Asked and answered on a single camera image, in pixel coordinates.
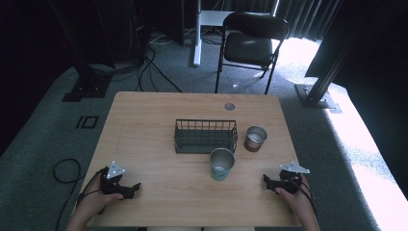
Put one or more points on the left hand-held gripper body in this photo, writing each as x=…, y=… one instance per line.
x=110, y=183

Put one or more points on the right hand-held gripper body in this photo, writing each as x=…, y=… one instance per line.
x=290, y=179

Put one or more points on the brown metal cup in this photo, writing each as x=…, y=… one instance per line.
x=255, y=141

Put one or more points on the teal metal cup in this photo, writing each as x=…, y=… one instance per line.
x=221, y=166

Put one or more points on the person's left hand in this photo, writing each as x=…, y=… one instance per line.
x=96, y=200

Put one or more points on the person's right hand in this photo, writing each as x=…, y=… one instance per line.
x=296, y=203

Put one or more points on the grey table grommet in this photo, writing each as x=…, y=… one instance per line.
x=229, y=107

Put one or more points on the black metal stand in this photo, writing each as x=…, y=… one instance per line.
x=88, y=83
x=317, y=93

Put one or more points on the black folding chair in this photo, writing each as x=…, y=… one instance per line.
x=248, y=48

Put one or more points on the dark pleated curtain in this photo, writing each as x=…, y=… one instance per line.
x=301, y=19

